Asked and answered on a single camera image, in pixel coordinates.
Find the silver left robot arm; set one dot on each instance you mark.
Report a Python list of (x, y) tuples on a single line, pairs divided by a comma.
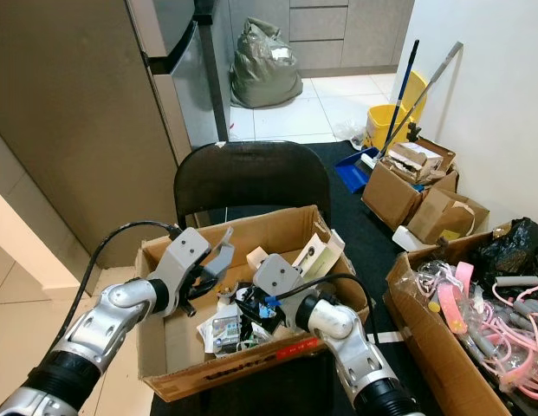
[(108, 334)]

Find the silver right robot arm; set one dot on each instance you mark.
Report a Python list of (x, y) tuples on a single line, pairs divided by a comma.
[(351, 342)]

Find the open cardboard rubbish box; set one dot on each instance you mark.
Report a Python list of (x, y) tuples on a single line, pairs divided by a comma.
[(268, 227)]

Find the grey-green rubbish bag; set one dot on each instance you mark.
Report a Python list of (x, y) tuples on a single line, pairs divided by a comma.
[(264, 74)]

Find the printed white packet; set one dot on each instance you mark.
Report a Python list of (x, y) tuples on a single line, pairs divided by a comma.
[(221, 334)]

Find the small white carton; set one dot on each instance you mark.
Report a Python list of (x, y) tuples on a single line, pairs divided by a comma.
[(257, 258)]

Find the white card with black circle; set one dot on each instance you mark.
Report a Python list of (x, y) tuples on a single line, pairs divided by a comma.
[(314, 253)]

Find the black floor mat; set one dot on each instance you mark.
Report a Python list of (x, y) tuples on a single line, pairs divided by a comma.
[(364, 243)]

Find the black folding chair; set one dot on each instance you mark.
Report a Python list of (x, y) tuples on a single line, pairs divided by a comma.
[(251, 178)]

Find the white flat floor object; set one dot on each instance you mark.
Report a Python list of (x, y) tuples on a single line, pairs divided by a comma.
[(407, 238)]

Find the blue dustpan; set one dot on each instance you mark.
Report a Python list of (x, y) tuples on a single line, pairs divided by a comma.
[(351, 173)]

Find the cardboard box with paper scraps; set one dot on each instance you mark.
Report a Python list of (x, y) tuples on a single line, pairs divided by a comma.
[(385, 195)]

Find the clear crumpled plastic bag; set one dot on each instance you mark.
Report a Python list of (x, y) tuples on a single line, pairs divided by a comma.
[(349, 130)]

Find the small folded cardboard box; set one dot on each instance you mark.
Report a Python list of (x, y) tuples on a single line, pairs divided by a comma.
[(442, 217)]

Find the grey refrigerator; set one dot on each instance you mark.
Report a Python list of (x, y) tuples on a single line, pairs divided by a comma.
[(69, 113)]

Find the yellow mop bucket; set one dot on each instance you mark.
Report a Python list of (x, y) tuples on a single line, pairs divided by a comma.
[(383, 121)]

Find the black plastic bag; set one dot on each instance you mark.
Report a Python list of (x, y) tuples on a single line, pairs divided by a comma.
[(511, 247)]

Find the grey kitchen cabinets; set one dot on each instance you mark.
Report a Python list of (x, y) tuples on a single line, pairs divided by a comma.
[(355, 30)]

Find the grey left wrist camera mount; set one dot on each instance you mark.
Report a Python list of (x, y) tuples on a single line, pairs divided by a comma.
[(184, 260)]

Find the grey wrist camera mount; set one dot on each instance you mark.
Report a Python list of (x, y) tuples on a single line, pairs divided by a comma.
[(277, 277), (184, 260)]

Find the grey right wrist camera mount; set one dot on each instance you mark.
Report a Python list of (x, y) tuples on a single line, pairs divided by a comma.
[(277, 277)]

